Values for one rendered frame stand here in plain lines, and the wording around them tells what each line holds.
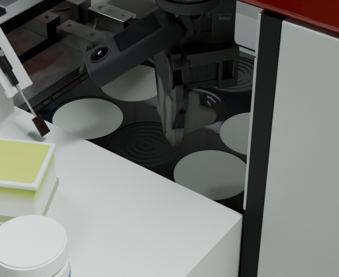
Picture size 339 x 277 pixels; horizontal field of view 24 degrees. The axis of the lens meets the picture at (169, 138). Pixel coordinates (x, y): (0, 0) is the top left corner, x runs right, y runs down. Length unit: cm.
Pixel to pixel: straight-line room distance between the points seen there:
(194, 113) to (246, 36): 56
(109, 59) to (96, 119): 27
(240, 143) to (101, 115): 20
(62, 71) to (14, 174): 46
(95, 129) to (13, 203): 29
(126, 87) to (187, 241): 40
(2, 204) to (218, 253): 24
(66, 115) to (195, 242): 37
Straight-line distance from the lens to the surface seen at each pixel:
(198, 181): 103
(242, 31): 151
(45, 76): 128
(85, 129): 112
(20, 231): 75
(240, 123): 113
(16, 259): 73
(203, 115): 95
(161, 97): 97
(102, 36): 132
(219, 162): 106
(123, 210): 90
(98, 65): 88
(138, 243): 86
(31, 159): 87
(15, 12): 130
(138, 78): 122
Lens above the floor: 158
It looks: 38 degrees down
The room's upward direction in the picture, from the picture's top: straight up
